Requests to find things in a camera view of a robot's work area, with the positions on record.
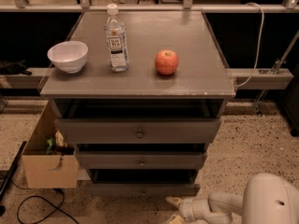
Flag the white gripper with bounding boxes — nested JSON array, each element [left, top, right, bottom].
[[165, 197, 233, 224]]

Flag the grey bottom drawer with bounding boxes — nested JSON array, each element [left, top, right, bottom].
[[88, 169, 200, 196]]

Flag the grey drawer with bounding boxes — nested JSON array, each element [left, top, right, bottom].
[[88, 169, 200, 196], [55, 119, 221, 144], [75, 151, 206, 170]]

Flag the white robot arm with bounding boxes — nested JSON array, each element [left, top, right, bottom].
[[164, 173, 299, 224]]

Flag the grey drawer cabinet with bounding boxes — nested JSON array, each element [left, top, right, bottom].
[[39, 10, 236, 185]]

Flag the grey middle drawer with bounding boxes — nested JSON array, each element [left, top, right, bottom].
[[75, 151, 206, 170]]

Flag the grey top drawer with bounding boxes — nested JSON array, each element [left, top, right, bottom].
[[55, 119, 221, 144]]

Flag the items inside cardboard box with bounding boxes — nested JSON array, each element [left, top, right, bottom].
[[46, 131, 74, 155]]

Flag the cardboard box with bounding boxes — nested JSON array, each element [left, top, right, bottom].
[[21, 104, 78, 189]]

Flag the red apple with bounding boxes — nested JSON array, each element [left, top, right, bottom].
[[155, 49, 178, 76]]

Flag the black bar on floor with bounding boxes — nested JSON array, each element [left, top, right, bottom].
[[0, 141, 26, 202]]

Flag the metal support strut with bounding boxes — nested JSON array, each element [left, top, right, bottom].
[[253, 29, 299, 117]]

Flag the white bowl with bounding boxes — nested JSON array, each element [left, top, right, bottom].
[[47, 41, 89, 74]]

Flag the clear plastic water bottle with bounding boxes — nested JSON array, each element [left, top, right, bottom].
[[105, 4, 129, 72]]

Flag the black object on ledge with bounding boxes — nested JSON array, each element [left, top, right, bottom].
[[0, 60, 32, 76]]

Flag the black floor cable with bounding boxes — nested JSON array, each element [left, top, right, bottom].
[[0, 171, 80, 224]]

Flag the white hanging cable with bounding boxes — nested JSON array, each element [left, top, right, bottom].
[[233, 2, 265, 90]]

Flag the metal window rail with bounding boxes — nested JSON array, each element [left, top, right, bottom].
[[0, 5, 299, 14]]

